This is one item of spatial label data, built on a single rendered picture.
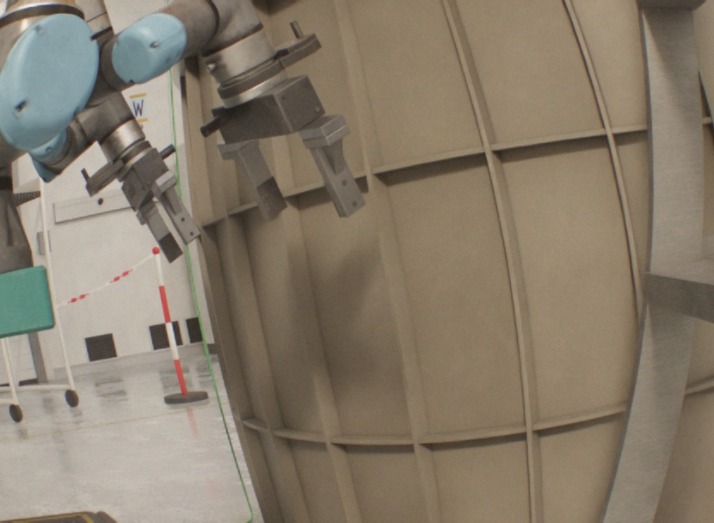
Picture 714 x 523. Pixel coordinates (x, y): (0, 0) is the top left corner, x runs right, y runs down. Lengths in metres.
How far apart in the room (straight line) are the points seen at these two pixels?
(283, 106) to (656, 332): 0.45
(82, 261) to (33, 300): 8.51
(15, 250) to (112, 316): 8.59
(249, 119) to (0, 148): 0.37
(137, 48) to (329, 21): 0.64
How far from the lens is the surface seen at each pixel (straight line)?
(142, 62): 0.94
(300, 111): 1.02
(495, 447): 1.41
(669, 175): 0.93
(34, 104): 0.76
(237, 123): 1.08
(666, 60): 0.94
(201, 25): 0.98
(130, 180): 1.46
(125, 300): 9.53
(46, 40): 0.78
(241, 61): 1.03
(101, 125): 1.47
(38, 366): 9.00
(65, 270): 9.28
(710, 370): 1.32
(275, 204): 1.15
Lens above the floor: 0.68
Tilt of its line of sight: 1 degrees down
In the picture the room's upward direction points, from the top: 10 degrees counter-clockwise
